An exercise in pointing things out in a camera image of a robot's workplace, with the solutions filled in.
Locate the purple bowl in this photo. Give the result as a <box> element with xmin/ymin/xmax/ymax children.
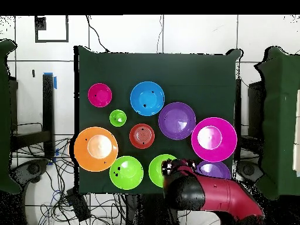
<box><xmin>196</xmin><ymin>161</ymin><xmax>232</xmax><ymax>180</ymax></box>
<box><xmin>158</xmin><ymin>101</ymin><xmax>197</xmax><ymax>141</ymax></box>

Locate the large pink bowl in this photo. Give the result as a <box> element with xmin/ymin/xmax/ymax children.
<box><xmin>190</xmin><ymin>117</ymin><xmax>238</xmax><ymax>163</ymax></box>

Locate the green bowl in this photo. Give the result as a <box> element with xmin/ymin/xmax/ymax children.
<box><xmin>109</xmin><ymin>155</ymin><xmax>144</xmax><ymax>191</ymax></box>
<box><xmin>148</xmin><ymin>154</ymin><xmax>178</xmax><ymax>188</ymax></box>

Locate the small red-orange bowl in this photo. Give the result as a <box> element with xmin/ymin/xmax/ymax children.
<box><xmin>129</xmin><ymin>123</ymin><xmax>156</xmax><ymax>150</ymax></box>

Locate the blue bowl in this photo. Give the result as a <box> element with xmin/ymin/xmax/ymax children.
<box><xmin>129</xmin><ymin>81</ymin><xmax>165</xmax><ymax>117</ymax></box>

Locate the green cup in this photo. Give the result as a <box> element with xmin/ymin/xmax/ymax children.
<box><xmin>109</xmin><ymin>109</ymin><xmax>128</xmax><ymax>128</ymax></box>

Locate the large orange bowl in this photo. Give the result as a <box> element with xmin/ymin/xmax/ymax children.
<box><xmin>73</xmin><ymin>126</ymin><xmax>119</xmax><ymax>173</ymax></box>

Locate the black metal stand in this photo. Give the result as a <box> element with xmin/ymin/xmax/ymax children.
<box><xmin>234</xmin><ymin>78</ymin><xmax>243</xmax><ymax>162</ymax></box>
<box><xmin>10</xmin><ymin>73</ymin><xmax>55</xmax><ymax>160</ymax></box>

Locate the dark green table cloth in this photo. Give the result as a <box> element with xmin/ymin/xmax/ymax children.
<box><xmin>74</xmin><ymin>45</ymin><xmax>242</xmax><ymax>195</ymax></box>

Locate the small crimson bowl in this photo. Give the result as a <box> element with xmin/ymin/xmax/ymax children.
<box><xmin>87</xmin><ymin>83</ymin><xmax>113</xmax><ymax>108</ymax></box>

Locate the black power strip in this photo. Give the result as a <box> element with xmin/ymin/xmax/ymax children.
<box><xmin>66</xmin><ymin>188</ymin><xmax>91</xmax><ymax>222</ymax></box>

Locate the green cloth side table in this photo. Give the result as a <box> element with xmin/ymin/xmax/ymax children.
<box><xmin>0</xmin><ymin>39</ymin><xmax>22</xmax><ymax>195</ymax></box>
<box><xmin>254</xmin><ymin>46</ymin><xmax>300</xmax><ymax>200</ymax></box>

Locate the dark pedestal leg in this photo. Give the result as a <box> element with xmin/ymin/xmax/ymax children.
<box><xmin>236</xmin><ymin>160</ymin><xmax>258</xmax><ymax>183</ymax></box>
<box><xmin>10</xmin><ymin>158</ymin><xmax>50</xmax><ymax>225</ymax></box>

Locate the tangle of cables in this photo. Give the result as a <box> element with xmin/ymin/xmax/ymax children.
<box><xmin>10</xmin><ymin>137</ymin><xmax>127</xmax><ymax>225</ymax></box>

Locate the black floor cable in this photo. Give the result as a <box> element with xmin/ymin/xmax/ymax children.
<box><xmin>85</xmin><ymin>15</ymin><xmax>110</xmax><ymax>53</ymax></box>

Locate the black square frame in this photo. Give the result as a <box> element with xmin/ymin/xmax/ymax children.
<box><xmin>34</xmin><ymin>15</ymin><xmax>69</xmax><ymax>43</ymax></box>

